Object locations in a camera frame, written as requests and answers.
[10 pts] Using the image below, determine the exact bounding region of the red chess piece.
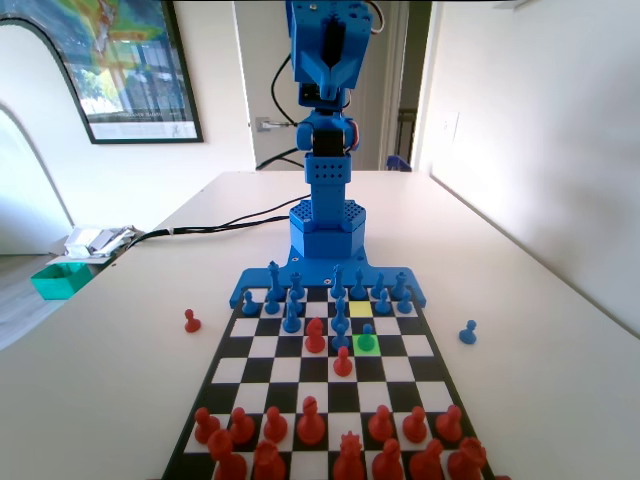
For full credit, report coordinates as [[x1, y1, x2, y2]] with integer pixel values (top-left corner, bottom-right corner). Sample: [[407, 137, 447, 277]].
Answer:
[[252, 439, 288, 480]]

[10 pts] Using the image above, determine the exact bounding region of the green plastic box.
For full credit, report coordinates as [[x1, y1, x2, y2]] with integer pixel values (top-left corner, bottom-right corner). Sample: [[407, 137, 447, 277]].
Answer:
[[30, 262, 93, 301]]

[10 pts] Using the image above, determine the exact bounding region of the black and white chessboard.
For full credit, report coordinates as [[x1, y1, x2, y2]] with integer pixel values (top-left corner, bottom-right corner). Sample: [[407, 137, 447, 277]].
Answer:
[[160, 284, 496, 480]]

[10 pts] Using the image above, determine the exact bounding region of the black camera cable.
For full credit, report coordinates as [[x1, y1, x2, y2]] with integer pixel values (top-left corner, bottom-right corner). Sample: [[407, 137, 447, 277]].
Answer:
[[255, 49, 309, 171]]

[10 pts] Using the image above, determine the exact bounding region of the black framed poster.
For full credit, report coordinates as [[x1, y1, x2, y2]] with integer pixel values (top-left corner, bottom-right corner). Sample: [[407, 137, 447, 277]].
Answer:
[[0, 0, 205, 146]]

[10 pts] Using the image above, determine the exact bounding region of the blue chess queen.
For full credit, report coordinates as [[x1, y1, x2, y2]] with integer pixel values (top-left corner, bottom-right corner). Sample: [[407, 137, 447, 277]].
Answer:
[[266, 260, 283, 304]]

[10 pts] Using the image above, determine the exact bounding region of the red chess rook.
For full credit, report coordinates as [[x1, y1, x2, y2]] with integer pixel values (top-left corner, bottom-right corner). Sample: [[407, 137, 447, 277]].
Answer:
[[445, 436, 488, 480], [206, 428, 249, 480]]

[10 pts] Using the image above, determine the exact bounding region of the red chess bishop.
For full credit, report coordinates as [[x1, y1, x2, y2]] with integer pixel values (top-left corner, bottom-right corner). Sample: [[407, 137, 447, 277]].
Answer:
[[296, 395, 327, 447], [370, 438, 406, 480]]

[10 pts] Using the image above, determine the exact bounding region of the white arched panel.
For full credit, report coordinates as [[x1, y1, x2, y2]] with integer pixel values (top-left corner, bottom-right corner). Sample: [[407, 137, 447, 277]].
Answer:
[[0, 17, 94, 256]]

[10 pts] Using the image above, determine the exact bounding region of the silver door handle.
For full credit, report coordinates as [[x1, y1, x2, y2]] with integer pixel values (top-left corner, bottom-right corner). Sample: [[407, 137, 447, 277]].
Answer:
[[255, 116, 301, 132]]

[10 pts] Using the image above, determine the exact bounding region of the white door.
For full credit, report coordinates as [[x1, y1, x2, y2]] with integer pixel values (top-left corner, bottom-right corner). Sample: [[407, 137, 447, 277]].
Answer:
[[234, 0, 401, 174]]

